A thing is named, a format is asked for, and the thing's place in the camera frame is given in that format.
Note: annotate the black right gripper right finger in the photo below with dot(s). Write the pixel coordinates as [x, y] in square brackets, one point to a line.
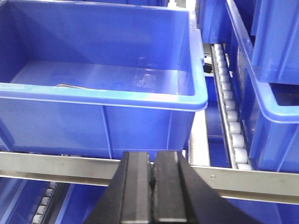
[181, 196]

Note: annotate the white roller track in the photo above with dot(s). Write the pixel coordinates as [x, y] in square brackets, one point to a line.
[231, 125]
[41, 213]

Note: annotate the blue upper bin right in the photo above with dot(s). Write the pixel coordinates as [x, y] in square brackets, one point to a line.
[275, 56]

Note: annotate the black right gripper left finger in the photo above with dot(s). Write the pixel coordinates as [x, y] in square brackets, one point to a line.
[127, 199]

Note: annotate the small silver ribbed tray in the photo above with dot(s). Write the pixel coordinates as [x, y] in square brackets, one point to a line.
[69, 86]

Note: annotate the white roller track lower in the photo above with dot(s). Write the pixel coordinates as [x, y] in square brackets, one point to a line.
[41, 213]

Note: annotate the steel front rack rail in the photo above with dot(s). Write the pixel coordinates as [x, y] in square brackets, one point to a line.
[262, 186]

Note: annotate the blue bin lower left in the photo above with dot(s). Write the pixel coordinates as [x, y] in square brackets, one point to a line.
[19, 199]

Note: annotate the large blue plastic box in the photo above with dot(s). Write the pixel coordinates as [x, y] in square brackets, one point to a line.
[142, 68]

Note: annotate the white roller track far left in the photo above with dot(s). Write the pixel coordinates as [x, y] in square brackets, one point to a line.
[231, 125]

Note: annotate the blue bin lower centre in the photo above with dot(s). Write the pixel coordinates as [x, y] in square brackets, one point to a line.
[78, 203]

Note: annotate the blue stacked bin right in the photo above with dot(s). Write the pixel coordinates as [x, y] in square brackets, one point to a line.
[272, 130]

